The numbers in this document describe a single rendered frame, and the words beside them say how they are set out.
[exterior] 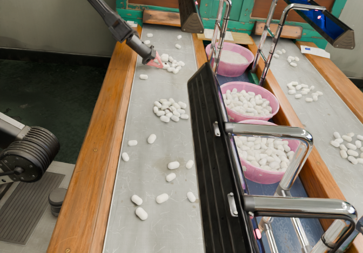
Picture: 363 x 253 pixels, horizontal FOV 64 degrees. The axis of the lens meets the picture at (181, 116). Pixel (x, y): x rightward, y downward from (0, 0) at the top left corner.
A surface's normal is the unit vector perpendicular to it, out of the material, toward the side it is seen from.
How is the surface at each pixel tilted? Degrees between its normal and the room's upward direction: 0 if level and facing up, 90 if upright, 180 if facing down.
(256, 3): 90
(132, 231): 0
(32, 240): 1
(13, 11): 90
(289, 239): 0
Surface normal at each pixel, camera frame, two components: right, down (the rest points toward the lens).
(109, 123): 0.12, -0.79
